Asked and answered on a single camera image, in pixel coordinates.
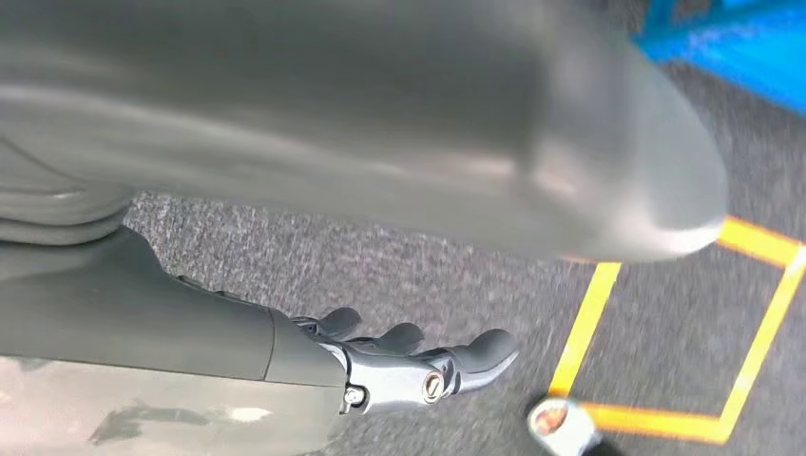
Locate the yellow floor tape square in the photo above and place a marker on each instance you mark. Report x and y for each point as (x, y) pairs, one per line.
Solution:
(585, 327)

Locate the blue metal shelf rack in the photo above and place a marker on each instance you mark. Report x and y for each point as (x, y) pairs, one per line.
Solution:
(743, 50)

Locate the white round cap object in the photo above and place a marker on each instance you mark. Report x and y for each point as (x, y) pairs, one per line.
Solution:
(557, 421)

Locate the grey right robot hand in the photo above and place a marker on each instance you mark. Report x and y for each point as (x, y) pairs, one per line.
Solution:
(315, 94)

